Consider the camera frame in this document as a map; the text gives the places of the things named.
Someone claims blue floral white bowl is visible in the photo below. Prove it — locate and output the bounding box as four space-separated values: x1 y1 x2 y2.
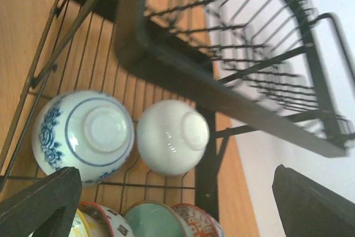
31 90 135 186

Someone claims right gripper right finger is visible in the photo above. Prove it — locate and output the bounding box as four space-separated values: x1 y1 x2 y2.
272 165 354 236

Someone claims red white patterned bowl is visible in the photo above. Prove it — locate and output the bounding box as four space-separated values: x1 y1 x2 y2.
78 201 134 237

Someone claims white ceramic bowl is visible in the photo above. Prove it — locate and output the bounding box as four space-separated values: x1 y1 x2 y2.
136 100 210 176

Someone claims blue orange patterned bowl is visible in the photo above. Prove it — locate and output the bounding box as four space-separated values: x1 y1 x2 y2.
171 203 226 237

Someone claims yellow blue patterned bowl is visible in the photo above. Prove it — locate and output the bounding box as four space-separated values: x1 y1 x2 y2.
68 209 110 237

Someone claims teal green bowl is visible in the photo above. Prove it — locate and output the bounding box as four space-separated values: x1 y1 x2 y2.
123 201 189 236

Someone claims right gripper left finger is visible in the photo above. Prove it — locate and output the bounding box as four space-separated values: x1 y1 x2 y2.
1 167 82 236

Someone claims black wire dish rack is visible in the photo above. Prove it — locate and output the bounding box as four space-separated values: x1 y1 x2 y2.
0 0 355 221

